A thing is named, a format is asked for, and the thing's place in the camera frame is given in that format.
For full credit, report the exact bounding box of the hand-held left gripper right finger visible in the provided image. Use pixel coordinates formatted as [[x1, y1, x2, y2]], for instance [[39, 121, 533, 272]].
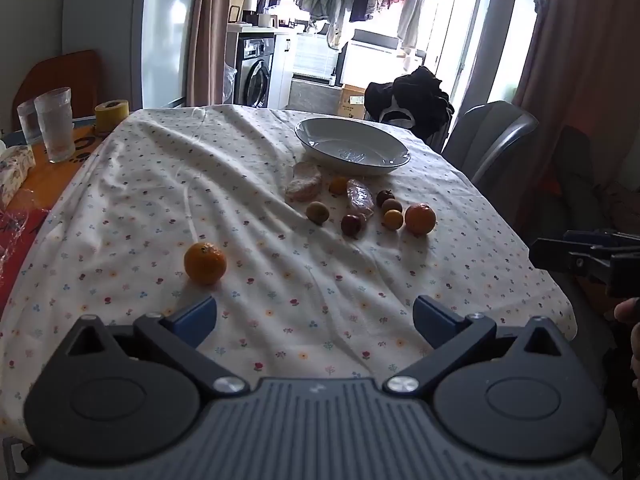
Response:
[[382, 295, 568, 396]]

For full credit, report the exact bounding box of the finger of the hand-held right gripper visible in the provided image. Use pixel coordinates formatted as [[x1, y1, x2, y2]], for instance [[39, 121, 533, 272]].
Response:
[[564, 229, 640, 252], [529, 237, 640, 298]]

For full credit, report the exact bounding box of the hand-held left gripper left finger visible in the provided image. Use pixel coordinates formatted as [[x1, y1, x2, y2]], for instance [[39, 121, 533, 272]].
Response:
[[65, 296, 251, 396]]

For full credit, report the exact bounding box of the large orange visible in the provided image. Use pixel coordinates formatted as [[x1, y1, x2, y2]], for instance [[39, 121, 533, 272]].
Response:
[[404, 203, 437, 236], [183, 241, 227, 286]]

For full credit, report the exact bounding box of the red plum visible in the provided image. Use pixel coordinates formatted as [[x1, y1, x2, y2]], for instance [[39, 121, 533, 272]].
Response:
[[341, 213, 367, 237]]

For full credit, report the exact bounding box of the white bowl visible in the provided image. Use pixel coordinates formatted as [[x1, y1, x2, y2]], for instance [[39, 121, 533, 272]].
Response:
[[294, 117, 412, 177]]

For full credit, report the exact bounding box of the person's right hand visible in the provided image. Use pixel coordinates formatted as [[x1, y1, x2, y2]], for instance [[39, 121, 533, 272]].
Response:
[[613, 297, 640, 391]]

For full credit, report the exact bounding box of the dark cloth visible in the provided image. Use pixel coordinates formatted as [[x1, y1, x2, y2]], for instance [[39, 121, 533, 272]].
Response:
[[542, 125, 640, 233]]

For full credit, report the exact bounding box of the floral white tablecloth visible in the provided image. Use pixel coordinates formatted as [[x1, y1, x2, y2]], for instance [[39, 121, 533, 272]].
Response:
[[0, 104, 578, 441]]

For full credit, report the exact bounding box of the plastic wrapped red snack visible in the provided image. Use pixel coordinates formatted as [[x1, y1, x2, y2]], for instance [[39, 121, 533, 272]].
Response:
[[346, 179, 376, 218]]

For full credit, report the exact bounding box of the grey dining chair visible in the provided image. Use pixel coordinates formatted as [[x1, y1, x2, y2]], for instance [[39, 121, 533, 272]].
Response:
[[442, 101, 540, 186]]

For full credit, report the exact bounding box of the plastic wrapped pale bun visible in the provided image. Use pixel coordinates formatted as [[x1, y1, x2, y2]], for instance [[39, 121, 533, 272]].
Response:
[[285, 161, 323, 202]]

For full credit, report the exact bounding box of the pink curtain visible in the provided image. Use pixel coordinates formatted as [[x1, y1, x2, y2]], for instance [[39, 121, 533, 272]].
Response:
[[186, 0, 236, 108], [510, 0, 640, 231]]

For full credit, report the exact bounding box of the red packet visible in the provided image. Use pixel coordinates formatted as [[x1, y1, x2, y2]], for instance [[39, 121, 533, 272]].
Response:
[[0, 210, 50, 311]]

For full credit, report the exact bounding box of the orange printed table mat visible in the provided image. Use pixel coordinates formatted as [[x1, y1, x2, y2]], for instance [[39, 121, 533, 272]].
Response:
[[70, 119, 108, 161]]

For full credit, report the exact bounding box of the yellow tape roll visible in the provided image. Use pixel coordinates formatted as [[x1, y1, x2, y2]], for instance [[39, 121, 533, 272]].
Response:
[[95, 101, 130, 135]]

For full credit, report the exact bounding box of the black clothes pile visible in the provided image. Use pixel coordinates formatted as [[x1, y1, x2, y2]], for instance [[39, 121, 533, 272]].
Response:
[[364, 66, 456, 143]]

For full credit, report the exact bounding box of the cardboard box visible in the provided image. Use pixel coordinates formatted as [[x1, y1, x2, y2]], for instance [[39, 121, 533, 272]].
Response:
[[336, 84, 368, 120]]

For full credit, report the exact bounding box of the floral tissue box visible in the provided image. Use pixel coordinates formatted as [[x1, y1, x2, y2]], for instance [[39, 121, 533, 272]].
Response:
[[0, 145, 37, 206]]

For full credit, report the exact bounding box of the clear drinking glass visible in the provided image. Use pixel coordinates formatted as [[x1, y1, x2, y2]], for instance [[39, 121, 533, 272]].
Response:
[[34, 87, 76, 163], [16, 100, 43, 145]]

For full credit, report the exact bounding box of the silver washing machine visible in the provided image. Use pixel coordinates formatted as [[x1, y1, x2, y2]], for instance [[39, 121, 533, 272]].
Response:
[[234, 34, 277, 110]]

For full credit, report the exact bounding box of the grey stone ledge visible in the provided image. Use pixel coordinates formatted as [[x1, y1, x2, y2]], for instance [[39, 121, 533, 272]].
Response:
[[289, 72, 346, 113]]

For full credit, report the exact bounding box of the white kitchen cabinet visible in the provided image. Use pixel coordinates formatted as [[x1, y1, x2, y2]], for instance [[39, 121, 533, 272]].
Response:
[[270, 30, 298, 110]]

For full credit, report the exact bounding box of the white chest freezer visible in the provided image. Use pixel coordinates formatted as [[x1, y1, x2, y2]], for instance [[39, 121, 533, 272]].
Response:
[[336, 30, 401, 88]]

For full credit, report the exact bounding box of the orange wooden chair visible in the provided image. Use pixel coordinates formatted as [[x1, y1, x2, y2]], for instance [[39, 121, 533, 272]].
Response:
[[11, 50, 103, 131]]

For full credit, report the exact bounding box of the white refrigerator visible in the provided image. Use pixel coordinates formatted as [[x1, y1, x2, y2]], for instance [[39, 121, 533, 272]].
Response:
[[62, 0, 201, 111]]

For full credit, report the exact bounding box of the hanging white garment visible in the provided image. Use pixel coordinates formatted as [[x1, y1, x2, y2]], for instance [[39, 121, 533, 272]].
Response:
[[397, 0, 432, 52]]

